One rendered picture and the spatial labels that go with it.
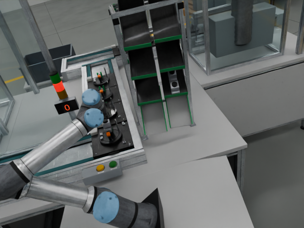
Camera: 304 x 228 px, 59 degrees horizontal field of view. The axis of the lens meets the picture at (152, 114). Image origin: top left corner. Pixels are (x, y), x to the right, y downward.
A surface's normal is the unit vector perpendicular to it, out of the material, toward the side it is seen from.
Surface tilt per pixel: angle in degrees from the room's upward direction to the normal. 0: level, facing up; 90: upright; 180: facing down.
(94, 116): 60
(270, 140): 0
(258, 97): 90
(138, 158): 90
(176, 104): 45
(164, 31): 25
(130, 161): 90
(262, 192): 0
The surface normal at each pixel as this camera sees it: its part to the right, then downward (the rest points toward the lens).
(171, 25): -0.13, -0.47
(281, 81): 0.23, 0.55
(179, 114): -0.08, -0.15
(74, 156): -0.17, -0.79
